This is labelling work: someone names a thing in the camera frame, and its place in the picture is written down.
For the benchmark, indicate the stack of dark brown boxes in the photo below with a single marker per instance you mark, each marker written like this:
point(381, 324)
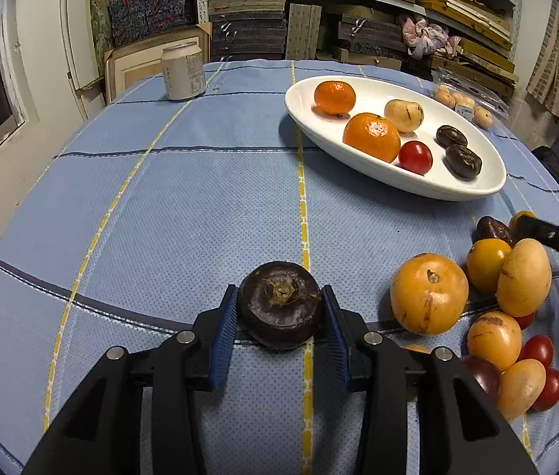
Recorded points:
point(368, 34)

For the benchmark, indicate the dark brown fruit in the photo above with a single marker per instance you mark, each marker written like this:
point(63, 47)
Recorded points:
point(279, 307)
point(463, 162)
point(451, 136)

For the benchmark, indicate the stack of blue patterned boxes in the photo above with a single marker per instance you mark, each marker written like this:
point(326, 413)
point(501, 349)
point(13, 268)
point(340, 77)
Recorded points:
point(150, 15)

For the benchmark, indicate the small yellow fruit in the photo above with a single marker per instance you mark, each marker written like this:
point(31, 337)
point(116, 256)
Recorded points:
point(415, 349)

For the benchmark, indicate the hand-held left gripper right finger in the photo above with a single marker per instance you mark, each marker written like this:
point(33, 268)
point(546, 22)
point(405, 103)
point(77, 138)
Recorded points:
point(336, 341)

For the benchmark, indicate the group of small peach fruits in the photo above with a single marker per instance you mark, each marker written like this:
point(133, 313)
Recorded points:
point(482, 117)

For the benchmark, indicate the dark red plum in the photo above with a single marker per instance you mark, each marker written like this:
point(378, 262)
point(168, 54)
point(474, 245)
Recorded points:
point(487, 377)
point(491, 230)

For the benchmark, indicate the white oval plate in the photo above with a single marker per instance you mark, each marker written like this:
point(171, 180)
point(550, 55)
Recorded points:
point(383, 91)

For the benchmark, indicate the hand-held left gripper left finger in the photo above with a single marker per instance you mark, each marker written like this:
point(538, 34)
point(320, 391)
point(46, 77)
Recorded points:
point(225, 336)

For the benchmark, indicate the orange mandarin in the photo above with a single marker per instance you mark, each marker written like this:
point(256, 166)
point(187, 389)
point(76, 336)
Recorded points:
point(371, 138)
point(335, 97)

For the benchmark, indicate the large yellow round fruit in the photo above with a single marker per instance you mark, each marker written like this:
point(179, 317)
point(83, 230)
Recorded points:
point(428, 297)

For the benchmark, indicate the green marble slab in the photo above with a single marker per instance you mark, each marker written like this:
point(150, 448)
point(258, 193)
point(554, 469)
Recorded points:
point(100, 15)

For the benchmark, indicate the stack of dark grey boxes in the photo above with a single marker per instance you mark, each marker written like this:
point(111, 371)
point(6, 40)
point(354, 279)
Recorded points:
point(247, 34)

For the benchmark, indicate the stack of yellow flat boxes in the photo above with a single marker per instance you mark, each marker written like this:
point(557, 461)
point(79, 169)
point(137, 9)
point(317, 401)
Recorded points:
point(477, 49)

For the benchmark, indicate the black bag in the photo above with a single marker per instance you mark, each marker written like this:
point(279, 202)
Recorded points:
point(549, 163)

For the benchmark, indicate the blue striped tablecloth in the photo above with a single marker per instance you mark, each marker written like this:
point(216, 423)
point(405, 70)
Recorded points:
point(160, 208)

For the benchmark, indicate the yellow oval fruit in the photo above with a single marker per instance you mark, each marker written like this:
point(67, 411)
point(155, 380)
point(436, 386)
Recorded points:
point(524, 277)

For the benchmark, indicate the white leaning board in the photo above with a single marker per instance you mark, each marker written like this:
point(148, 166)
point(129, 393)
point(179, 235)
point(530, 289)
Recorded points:
point(74, 34)

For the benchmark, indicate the clear plastic clamshell box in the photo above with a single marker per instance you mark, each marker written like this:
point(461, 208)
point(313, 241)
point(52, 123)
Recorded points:
point(477, 93)

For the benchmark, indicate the white beverage can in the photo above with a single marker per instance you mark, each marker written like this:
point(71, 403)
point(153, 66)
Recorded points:
point(183, 74)

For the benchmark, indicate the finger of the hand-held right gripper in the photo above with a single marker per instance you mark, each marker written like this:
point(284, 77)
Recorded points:
point(556, 238)

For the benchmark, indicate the brown perforated board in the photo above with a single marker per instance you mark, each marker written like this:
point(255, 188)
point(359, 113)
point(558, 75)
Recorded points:
point(303, 29)

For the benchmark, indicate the pink cloth bundle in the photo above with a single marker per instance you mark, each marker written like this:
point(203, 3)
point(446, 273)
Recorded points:
point(425, 34)

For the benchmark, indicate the orange-yellow round fruit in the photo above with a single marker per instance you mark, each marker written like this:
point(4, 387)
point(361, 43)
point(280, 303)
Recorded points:
point(521, 214)

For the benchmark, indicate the white metal shelf rack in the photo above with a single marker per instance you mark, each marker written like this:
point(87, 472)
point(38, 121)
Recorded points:
point(201, 10)

